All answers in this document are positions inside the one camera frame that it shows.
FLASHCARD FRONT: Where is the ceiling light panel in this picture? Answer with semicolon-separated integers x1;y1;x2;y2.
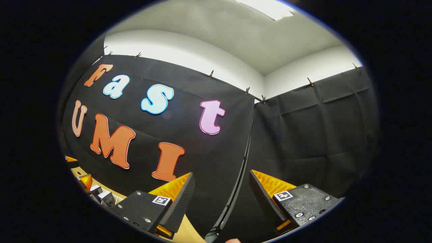
236;0;296;21

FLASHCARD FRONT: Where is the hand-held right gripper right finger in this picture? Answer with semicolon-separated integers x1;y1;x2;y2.
249;170;345;236

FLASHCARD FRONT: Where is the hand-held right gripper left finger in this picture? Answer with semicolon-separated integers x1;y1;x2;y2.
110;172;196;241

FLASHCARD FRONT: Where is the black backdrop stand pole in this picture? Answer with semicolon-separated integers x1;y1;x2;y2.
204;118;254;243

